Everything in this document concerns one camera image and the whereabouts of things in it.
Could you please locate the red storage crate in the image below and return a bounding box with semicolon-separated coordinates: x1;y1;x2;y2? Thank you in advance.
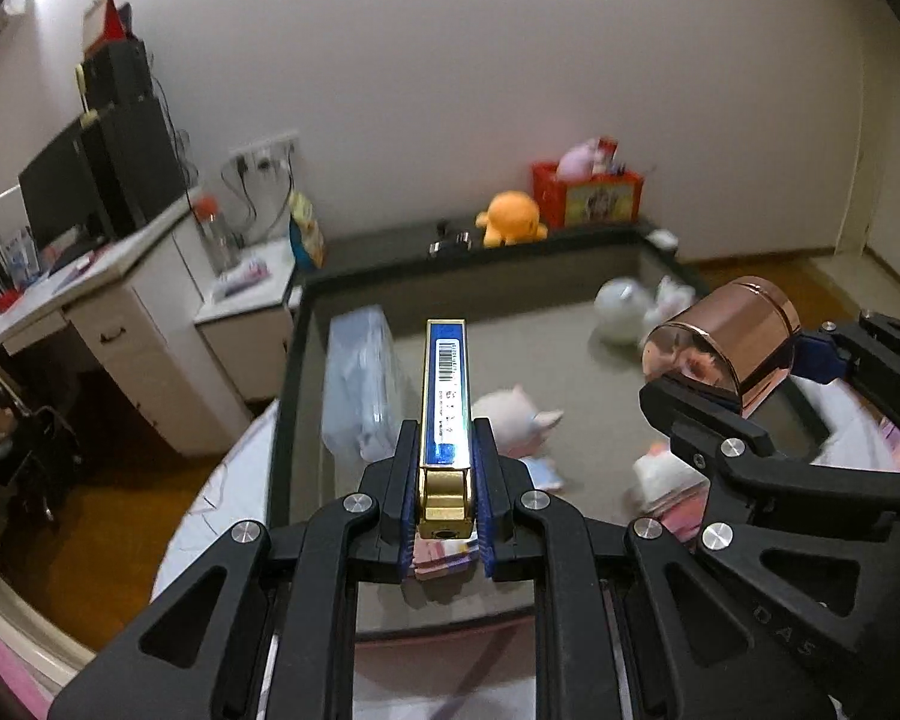
532;163;644;229

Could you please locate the white bunny figurine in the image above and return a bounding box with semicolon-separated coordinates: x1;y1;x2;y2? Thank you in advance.
644;275;697;333

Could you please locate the black computer monitor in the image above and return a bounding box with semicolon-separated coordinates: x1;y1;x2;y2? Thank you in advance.
19;119;105;249

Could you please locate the black speaker box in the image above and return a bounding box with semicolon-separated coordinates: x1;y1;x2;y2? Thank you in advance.
79;39;154;109

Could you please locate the red desk calendar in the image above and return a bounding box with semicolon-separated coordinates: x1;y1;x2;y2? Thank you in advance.
82;0;134;57

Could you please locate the low white tv cabinet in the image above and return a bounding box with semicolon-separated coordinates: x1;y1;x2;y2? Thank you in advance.
198;220;706;403

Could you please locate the orange octopus plush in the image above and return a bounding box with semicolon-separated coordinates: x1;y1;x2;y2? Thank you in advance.
475;190;548;249

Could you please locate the pink and black tray box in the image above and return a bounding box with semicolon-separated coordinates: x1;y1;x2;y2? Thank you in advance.
264;223;834;642

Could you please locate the black small clip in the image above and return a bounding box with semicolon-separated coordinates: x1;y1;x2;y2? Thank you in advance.
427;220;471;259

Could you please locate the pink bed quilt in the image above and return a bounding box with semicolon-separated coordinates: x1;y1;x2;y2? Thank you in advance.
0;606;55;720

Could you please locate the rose gold cylinder jar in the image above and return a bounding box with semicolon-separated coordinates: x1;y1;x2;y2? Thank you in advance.
642;277;802;416

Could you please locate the pink pig doll figurine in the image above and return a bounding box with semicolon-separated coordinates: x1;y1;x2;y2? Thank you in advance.
471;385;564;493

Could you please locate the pink plush toy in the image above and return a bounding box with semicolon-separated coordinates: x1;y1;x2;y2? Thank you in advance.
554;138;605;182

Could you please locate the black computer tower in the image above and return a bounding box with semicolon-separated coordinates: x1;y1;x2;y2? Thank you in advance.
79;96;187;241

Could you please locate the white computer desk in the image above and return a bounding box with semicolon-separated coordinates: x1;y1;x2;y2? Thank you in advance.
0;199;250;455

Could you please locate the snack bag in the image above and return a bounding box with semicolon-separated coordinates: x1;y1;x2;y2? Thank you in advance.
289;188;326;271

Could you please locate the pink building block donut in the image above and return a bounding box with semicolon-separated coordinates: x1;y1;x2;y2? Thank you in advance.
411;535;479;582

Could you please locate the white power adapter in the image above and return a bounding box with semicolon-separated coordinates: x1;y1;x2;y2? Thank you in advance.
793;379;900;473

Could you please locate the clear plastic swab box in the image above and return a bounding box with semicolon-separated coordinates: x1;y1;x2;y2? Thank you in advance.
322;305;404;466

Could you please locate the blue gold lighter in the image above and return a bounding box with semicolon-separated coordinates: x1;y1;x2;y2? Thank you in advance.
418;319;475;539

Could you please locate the wall power strip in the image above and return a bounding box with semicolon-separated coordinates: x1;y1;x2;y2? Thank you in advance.
229;130;299;171

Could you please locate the red cap water bottle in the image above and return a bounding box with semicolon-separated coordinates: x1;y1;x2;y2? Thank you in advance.
193;195;240;275

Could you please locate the pink block toy car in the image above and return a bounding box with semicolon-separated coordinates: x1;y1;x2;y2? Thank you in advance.
631;442;709;543

